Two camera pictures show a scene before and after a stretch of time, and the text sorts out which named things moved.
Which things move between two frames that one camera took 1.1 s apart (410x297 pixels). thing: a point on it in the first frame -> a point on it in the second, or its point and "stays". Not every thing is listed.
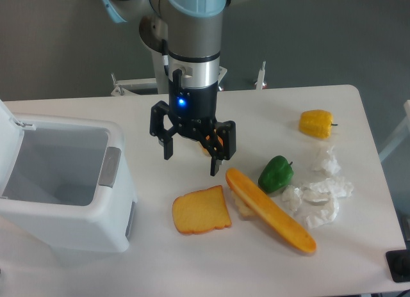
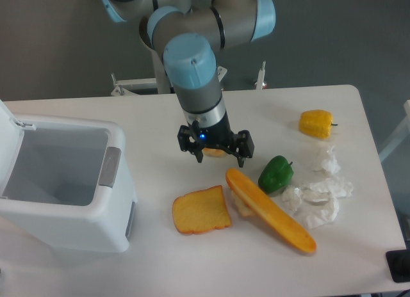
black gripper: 193,112 -> 241,146
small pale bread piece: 244,209 stays
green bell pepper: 276,174 stays
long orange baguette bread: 271,212 stays
